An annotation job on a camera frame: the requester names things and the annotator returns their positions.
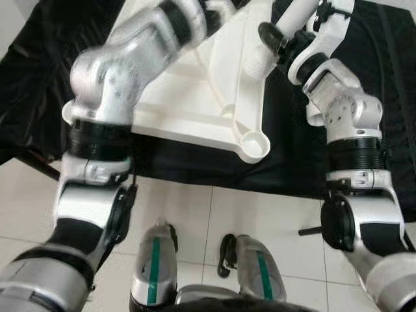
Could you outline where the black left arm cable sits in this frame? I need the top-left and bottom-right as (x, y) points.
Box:
(91, 127), (140, 261)

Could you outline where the black robot foot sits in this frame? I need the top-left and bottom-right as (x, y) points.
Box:
(168, 224), (179, 254)
(218, 234), (238, 278)

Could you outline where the black robot left foot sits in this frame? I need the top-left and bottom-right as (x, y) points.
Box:
(168, 224), (179, 254)

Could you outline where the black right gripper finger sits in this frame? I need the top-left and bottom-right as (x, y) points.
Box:
(258, 23), (287, 54)

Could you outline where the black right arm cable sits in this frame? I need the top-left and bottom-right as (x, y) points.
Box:
(315, 3), (416, 254)

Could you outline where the black robot right foot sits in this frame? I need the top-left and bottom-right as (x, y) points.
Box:
(218, 234), (238, 278)

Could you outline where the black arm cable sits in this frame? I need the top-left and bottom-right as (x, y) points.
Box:
(315, 3), (416, 254)
(91, 127), (140, 261)

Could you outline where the white plastic children table top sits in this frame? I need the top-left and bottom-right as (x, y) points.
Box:
(62, 0), (274, 163)

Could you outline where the black table cloth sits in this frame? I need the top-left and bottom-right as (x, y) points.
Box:
(0, 0), (416, 222)

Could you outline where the black robot torso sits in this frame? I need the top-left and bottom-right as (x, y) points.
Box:
(130, 284), (339, 312)

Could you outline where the white plastic table leg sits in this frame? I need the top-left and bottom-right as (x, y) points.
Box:
(246, 0), (316, 80)

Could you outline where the silver robot left leg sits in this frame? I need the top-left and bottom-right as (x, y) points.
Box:
(130, 221), (177, 309)

